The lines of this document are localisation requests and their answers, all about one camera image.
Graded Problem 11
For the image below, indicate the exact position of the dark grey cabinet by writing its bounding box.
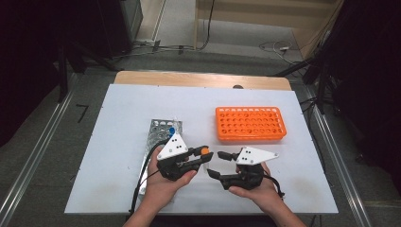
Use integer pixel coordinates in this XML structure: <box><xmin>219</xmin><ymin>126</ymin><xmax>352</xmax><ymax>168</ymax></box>
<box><xmin>97</xmin><ymin>0</ymin><xmax>144</xmax><ymax>60</ymax></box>

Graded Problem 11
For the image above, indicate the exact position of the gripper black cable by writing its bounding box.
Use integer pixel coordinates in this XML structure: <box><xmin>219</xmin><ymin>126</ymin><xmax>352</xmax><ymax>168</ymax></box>
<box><xmin>264</xmin><ymin>173</ymin><xmax>287</xmax><ymax>200</ymax></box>
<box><xmin>128</xmin><ymin>138</ymin><xmax>169</xmax><ymax>217</ymax></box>

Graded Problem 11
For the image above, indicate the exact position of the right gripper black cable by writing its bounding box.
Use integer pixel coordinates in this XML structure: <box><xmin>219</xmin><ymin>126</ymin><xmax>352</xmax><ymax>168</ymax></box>
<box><xmin>264</xmin><ymin>173</ymin><xmax>287</xmax><ymax>200</ymax></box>

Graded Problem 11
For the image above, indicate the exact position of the metal floor rail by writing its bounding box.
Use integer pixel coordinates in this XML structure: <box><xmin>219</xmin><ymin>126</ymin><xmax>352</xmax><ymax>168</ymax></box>
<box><xmin>302</xmin><ymin>84</ymin><xmax>375</xmax><ymax>227</ymax></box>
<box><xmin>0</xmin><ymin>72</ymin><xmax>79</xmax><ymax>227</ymax></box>

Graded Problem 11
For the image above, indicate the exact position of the person's right hand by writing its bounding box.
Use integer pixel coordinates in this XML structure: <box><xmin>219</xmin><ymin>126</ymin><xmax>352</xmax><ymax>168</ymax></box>
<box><xmin>228</xmin><ymin>163</ymin><xmax>284</xmax><ymax>210</ymax></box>

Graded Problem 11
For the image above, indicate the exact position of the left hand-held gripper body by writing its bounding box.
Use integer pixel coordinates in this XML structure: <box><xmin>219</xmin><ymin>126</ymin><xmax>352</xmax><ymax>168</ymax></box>
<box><xmin>156</xmin><ymin>131</ymin><xmax>198</xmax><ymax>182</ymax></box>

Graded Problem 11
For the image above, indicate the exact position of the white cable with plug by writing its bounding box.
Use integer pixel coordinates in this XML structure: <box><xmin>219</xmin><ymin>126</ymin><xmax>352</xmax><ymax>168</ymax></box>
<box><xmin>258</xmin><ymin>40</ymin><xmax>304</xmax><ymax>65</ymax></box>

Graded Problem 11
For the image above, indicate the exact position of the black floor cable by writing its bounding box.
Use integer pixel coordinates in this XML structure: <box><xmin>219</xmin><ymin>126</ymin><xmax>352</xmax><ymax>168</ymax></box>
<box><xmin>197</xmin><ymin>0</ymin><xmax>217</xmax><ymax>51</ymax></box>

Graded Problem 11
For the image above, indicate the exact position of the orange capped test tube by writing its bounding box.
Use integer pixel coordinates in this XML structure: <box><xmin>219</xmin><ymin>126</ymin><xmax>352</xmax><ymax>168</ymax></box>
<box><xmin>200</xmin><ymin>147</ymin><xmax>211</xmax><ymax>173</ymax></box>

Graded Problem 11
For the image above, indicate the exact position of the metal test tube rack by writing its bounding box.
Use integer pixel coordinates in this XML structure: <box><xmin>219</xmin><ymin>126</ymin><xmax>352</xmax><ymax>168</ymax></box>
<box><xmin>137</xmin><ymin>118</ymin><xmax>184</xmax><ymax>202</ymax></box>

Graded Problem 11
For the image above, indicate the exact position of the orange test tube rack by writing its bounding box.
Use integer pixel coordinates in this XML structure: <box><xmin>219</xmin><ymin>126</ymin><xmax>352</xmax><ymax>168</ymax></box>
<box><xmin>215</xmin><ymin>106</ymin><xmax>288</xmax><ymax>142</ymax></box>

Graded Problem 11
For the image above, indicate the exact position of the person's left hand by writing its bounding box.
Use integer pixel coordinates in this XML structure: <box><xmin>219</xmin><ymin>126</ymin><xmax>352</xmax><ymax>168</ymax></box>
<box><xmin>143</xmin><ymin>153</ymin><xmax>199</xmax><ymax>211</ymax></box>

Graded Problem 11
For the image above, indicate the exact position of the black metal stand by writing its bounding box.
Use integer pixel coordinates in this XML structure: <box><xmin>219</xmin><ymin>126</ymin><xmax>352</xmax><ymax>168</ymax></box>
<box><xmin>56</xmin><ymin>41</ymin><xmax>122</xmax><ymax>103</ymax></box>
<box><xmin>272</xmin><ymin>53</ymin><xmax>330</xmax><ymax>114</ymax></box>

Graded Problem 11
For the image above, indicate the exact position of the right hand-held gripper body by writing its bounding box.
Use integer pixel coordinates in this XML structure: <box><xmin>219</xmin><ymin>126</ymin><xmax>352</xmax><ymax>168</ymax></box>
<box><xmin>220</xmin><ymin>146</ymin><xmax>280</xmax><ymax>191</ymax></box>

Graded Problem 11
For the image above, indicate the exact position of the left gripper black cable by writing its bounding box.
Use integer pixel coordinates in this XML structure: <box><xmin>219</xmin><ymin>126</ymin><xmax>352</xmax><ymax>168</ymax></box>
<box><xmin>128</xmin><ymin>138</ymin><xmax>169</xmax><ymax>217</ymax></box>

